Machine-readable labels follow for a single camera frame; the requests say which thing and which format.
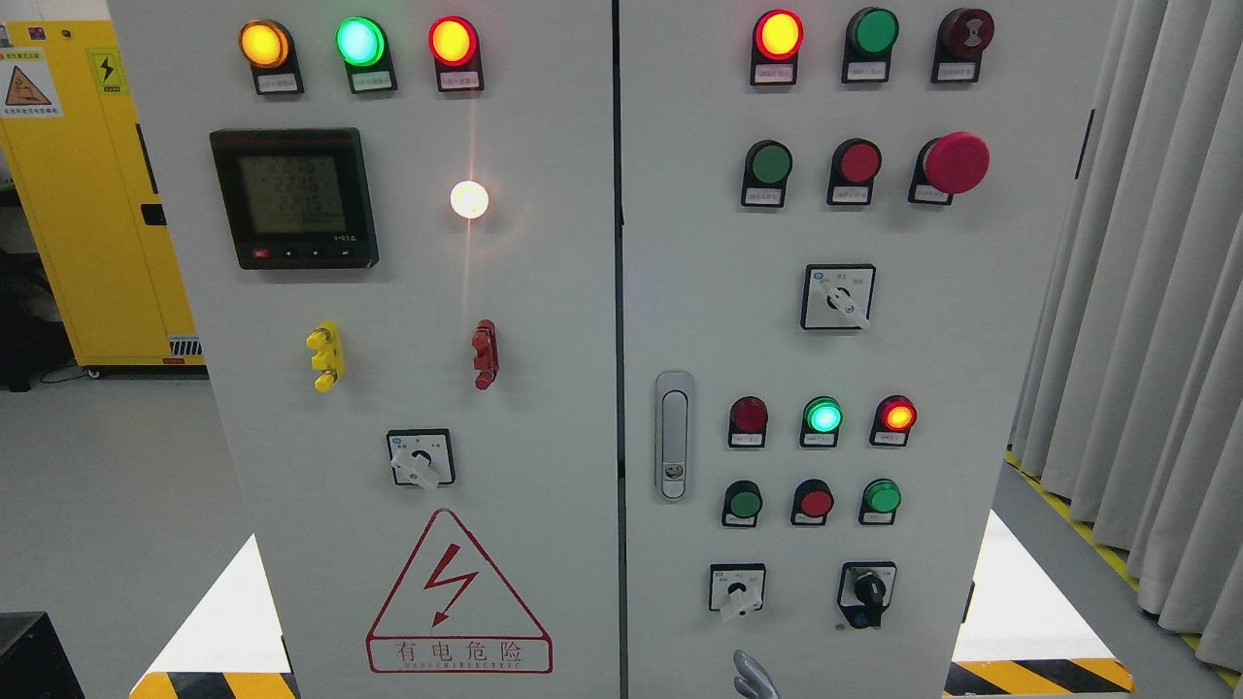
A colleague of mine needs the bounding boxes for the green push button upper row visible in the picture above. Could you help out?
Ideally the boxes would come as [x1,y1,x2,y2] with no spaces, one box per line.
[740,139,793,208]

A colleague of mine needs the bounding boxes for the black digital power meter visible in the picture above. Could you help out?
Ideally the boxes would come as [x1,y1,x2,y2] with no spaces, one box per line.
[209,127,379,270]

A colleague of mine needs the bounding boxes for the red emergency stop mushroom button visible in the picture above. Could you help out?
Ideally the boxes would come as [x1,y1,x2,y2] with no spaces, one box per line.
[907,131,991,205]

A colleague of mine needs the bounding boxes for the silver cabinet door handle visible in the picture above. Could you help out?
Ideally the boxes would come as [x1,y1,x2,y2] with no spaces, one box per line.
[655,371,695,502]

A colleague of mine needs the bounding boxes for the red indicator light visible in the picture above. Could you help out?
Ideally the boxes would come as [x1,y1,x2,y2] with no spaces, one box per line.
[750,9,804,85]
[868,394,919,448]
[429,15,485,92]
[727,396,769,449]

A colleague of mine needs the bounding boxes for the black box bottom left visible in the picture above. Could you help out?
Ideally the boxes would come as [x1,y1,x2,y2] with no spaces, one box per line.
[1,611,85,698]

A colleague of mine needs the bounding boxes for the green indicator light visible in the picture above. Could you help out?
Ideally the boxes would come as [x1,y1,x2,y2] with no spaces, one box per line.
[842,6,897,85]
[336,15,398,95]
[799,396,843,449]

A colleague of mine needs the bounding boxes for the lower right red indicator light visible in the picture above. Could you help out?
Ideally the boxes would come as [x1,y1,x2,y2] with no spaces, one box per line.
[868,394,919,448]

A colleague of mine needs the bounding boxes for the yellow terminal block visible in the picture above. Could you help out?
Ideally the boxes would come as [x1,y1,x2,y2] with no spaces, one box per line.
[305,321,346,393]

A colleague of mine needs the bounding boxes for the grey curtain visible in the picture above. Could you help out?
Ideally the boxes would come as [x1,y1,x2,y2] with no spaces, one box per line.
[1009,1,1242,672]

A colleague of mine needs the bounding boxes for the yellow indicator light top left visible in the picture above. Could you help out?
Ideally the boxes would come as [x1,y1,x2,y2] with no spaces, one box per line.
[239,19,305,96]

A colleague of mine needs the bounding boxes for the red terminal block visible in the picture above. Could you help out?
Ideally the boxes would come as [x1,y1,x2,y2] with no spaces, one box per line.
[470,318,500,392]

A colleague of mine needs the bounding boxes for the lower left red indicator light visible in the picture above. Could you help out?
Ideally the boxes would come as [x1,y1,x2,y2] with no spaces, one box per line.
[727,396,769,449]

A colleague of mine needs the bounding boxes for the red electric hazard warning sticker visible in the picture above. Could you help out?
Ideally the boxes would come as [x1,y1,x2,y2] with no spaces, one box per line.
[367,507,554,674]

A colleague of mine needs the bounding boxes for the white glowing indicator light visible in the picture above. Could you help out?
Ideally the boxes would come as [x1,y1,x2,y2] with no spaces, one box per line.
[450,179,491,220]

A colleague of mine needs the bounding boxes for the red push button upper row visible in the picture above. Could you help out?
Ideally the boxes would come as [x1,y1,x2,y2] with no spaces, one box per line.
[827,138,883,206]

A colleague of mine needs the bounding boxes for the lower right green push button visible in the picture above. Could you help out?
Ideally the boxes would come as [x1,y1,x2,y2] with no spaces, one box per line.
[856,478,904,526]

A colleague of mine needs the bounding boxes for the grey electrical control cabinet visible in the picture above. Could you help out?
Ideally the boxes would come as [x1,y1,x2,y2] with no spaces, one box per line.
[108,1,1122,698]

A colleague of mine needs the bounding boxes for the dark red buzzer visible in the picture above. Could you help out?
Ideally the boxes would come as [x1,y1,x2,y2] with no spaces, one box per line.
[929,6,994,85]

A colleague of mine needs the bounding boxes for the green indicator light top left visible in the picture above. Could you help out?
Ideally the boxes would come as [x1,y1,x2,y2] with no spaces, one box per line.
[336,15,398,95]

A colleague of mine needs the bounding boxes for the lower green indicator light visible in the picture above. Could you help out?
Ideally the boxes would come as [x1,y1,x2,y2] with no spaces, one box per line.
[799,396,843,449]

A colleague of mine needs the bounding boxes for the upper right rotary selector switch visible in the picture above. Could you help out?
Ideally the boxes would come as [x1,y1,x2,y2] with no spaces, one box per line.
[800,264,876,332]

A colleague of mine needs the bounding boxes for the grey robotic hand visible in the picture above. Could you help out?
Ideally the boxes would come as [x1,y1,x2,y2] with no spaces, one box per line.
[732,648,781,699]

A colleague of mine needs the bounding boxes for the lower left green push button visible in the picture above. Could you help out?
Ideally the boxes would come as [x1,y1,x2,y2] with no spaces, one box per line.
[721,481,763,529]

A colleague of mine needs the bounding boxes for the yellow safety cabinet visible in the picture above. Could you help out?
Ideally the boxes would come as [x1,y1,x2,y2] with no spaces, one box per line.
[2,19,204,371]

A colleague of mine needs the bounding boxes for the red indicator light top left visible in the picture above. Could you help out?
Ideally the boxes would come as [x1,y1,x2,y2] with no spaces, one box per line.
[429,15,485,92]

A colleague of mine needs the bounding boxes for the red indicator light top right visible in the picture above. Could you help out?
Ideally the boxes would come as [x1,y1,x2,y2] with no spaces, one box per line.
[750,9,804,85]

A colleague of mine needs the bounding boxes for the lower white rotary selector switch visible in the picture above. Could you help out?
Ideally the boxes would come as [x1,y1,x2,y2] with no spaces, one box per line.
[709,562,767,622]

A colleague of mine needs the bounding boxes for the green indicator light top right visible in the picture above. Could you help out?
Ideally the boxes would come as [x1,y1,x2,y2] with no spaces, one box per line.
[842,6,897,85]

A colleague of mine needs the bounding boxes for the left door rotary selector switch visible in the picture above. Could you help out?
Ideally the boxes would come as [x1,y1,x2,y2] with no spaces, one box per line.
[387,428,456,488]

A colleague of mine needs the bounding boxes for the black key selector switch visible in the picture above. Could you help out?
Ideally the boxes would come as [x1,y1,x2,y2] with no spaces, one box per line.
[837,561,897,629]

